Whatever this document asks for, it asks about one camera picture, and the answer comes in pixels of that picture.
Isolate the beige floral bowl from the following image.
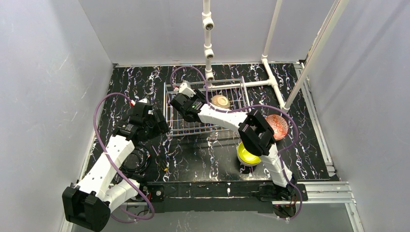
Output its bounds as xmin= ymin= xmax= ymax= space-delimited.
xmin=211 ymin=95 xmax=231 ymax=109

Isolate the yellow-green bowl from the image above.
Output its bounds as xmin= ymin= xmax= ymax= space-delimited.
xmin=237 ymin=142 xmax=261 ymax=167

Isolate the red patterned bowl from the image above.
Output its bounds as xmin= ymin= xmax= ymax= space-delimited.
xmin=265 ymin=114 xmax=289 ymax=141

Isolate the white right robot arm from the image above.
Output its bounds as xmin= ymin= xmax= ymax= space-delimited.
xmin=170 ymin=90 xmax=302 ymax=200

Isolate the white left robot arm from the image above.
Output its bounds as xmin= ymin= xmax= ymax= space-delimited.
xmin=62 ymin=102 xmax=169 ymax=232

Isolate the black yellow screwdriver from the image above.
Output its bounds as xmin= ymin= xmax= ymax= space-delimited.
xmin=151 ymin=145 xmax=169 ymax=172

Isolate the white bowl under green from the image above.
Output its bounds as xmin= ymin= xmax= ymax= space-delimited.
xmin=237 ymin=153 xmax=261 ymax=167

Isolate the white diagonal PVC pole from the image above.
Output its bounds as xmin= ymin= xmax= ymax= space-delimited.
xmin=283 ymin=0 xmax=349 ymax=113

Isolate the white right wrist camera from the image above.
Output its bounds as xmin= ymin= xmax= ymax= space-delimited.
xmin=178 ymin=81 xmax=196 ymax=98

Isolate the coiled black cable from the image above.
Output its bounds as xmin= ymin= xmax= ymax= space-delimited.
xmin=120 ymin=144 xmax=151 ymax=175

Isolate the white wire dish rack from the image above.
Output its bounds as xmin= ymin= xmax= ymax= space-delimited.
xmin=163 ymin=76 xmax=254 ymax=137

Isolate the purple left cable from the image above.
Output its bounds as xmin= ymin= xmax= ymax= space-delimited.
xmin=93 ymin=92 xmax=156 ymax=224

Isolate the purple cable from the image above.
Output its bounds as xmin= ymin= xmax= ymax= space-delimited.
xmin=170 ymin=65 xmax=303 ymax=221
xmin=93 ymin=92 xmax=156 ymax=224

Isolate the white PVC camera post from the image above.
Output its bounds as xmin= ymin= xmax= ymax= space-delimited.
xmin=202 ymin=0 xmax=215 ymax=87

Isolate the white PVC pipe frame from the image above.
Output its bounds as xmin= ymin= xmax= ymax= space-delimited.
xmin=211 ymin=0 xmax=289 ymax=113

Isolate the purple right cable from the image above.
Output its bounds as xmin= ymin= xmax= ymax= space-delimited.
xmin=170 ymin=65 xmax=303 ymax=221

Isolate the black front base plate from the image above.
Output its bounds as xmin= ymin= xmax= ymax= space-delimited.
xmin=142 ymin=180 xmax=308 ymax=214

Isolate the aluminium extrusion frame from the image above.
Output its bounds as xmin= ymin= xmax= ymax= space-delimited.
xmin=293 ymin=60 xmax=366 ymax=232

